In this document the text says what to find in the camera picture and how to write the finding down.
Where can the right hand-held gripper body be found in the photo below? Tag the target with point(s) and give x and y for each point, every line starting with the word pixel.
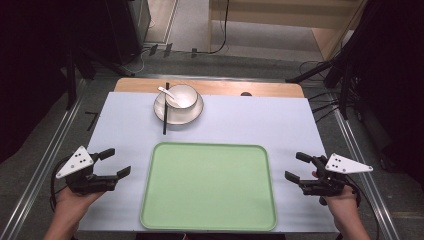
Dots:
pixel 343 165

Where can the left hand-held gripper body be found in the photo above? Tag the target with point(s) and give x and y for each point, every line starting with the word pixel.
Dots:
pixel 77 163

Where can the person's right hand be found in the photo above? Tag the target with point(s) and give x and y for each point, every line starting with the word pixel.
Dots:
pixel 345 206

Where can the person's left hand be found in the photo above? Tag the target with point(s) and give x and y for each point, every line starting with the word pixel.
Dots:
pixel 71 206

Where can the white table mat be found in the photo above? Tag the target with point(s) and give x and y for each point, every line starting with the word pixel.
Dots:
pixel 126 126

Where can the black chopstick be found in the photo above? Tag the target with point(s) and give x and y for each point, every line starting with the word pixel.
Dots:
pixel 165 116

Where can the black metal stand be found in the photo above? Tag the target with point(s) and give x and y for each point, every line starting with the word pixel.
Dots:
pixel 70 86
pixel 333 66

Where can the white ceramic plate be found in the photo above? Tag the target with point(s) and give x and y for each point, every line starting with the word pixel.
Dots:
pixel 181 116

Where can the light green plastic tray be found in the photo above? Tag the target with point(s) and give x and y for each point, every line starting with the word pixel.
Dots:
pixel 208 186

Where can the white ceramic spoon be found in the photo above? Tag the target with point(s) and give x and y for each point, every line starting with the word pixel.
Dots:
pixel 166 91

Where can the white ceramic bowl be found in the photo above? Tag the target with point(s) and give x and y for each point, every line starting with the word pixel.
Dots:
pixel 186 96

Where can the wooden table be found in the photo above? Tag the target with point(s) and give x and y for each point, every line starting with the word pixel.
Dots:
pixel 220 87

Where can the dark cabinet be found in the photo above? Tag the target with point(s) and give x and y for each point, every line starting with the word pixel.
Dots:
pixel 126 26

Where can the light wooden furniture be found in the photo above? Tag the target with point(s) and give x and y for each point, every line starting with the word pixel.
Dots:
pixel 290 13

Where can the aluminium floor rail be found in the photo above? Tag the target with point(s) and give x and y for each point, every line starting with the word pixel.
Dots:
pixel 43 170
pixel 361 163

